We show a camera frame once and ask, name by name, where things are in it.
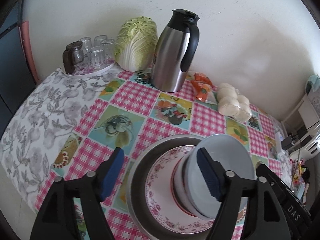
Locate colourful candy roll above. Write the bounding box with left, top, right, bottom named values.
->
left=292, top=160, right=302, bottom=185

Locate orange snack packet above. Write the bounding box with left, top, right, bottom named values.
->
left=191, top=72, right=217, bottom=104

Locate clear drinking glass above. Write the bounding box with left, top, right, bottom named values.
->
left=88, top=46, right=105, bottom=67
left=94, top=35, right=108, bottom=47
left=79, top=36, right=92, bottom=56
left=100, top=38, right=115, bottom=60

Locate floral rimmed round plate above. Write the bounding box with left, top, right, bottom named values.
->
left=145, top=145, right=213, bottom=235

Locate small glass teapot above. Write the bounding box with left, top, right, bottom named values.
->
left=62, top=41, right=84, bottom=74

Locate white shelf unit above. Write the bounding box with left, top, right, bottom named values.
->
left=281, top=74, right=319, bottom=161

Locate checked picture tablecloth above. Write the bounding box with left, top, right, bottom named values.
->
left=36, top=70, right=292, bottom=239

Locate bag of steamed buns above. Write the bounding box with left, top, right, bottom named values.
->
left=216, top=83, right=252, bottom=122

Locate white plastic cup bowl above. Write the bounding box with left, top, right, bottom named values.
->
left=173, top=157, right=208, bottom=220

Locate white power strip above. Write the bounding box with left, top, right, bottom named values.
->
left=274, top=132, right=283, bottom=153

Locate round floral glass tray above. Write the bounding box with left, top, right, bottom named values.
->
left=62, top=59, right=116, bottom=79

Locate napa cabbage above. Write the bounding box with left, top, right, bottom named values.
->
left=114, top=16, right=158, bottom=72

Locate stainless steel thermos jug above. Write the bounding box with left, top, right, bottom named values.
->
left=151, top=9, right=200, bottom=93

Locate black charging cable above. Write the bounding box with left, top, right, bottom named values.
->
left=287, top=121, right=320, bottom=160

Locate light blue bowl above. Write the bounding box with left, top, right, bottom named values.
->
left=183, top=134, right=255, bottom=219

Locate black power adapter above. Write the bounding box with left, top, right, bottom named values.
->
left=281, top=136, right=294, bottom=151

